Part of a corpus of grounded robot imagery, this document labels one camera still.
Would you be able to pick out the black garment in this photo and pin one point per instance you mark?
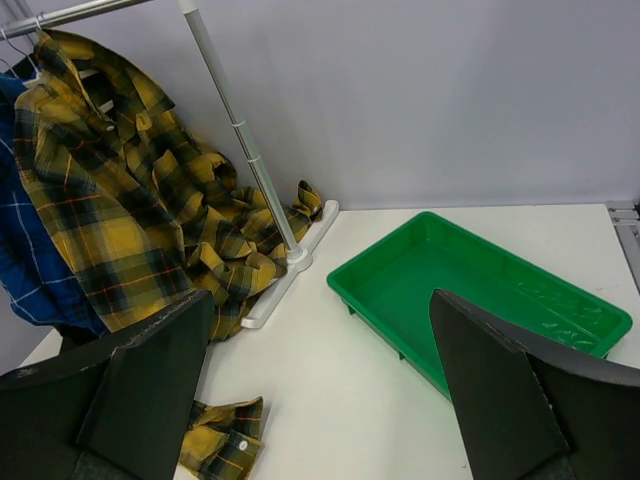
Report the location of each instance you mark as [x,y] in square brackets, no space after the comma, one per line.
[73,337]

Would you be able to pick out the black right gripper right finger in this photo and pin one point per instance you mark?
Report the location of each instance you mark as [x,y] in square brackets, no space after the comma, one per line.
[529,407]

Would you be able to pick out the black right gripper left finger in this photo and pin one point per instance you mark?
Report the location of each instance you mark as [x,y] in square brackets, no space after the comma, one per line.
[115,408]

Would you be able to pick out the white metal clothes rack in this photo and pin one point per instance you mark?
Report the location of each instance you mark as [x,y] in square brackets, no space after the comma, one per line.
[299,253]

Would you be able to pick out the white hanger under blue shirt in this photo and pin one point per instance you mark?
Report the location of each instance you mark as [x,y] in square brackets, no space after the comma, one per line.
[26,69]

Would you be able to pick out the blue plaid shirt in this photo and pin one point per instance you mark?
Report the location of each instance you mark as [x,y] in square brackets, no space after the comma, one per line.
[42,289]

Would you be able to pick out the yellow plaid flannel shirt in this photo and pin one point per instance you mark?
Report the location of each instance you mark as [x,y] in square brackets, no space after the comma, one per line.
[144,214]

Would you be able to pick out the green plastic tray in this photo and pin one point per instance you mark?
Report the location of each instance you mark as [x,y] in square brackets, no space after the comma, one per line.
[389,286]

